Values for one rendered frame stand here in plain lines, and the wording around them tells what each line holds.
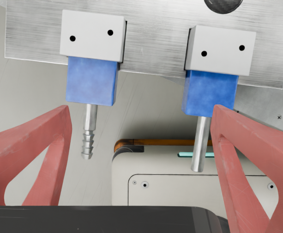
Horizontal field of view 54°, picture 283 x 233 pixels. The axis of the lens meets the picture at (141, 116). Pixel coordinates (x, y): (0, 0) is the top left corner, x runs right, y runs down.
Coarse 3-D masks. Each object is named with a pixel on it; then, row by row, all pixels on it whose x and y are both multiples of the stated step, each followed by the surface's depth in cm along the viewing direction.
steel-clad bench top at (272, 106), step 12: (0, 0) 30; (180, 84) 32; (240, 96) 32; (252, 96) 32; (264, 96) 32; (276, 96) 32; (240, 108) 32; (252, 108) 32; (264, 108) 32; (276, 108) 32; (264, 120) 32; (276, 120) 32
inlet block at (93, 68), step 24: (72, 24) 23; (96, 24) 23; (120, 24) 23; (72, 48) 23; (96, 48) 23; (120, 48) 23; (72, 72) 24; (96, 72) 24; (72, 96) 25; (96, 96) 25
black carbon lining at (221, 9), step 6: (210, 0) 25; (216, 0) 25; (222, 0) 25; (228, 0) 25; (234, 0) 25; (240, 0) 25; (210, 6) 25; (216, 6) 25; (222, 6) 25; (228, 6) 25; (234, 6) 25; (222, 12) 25
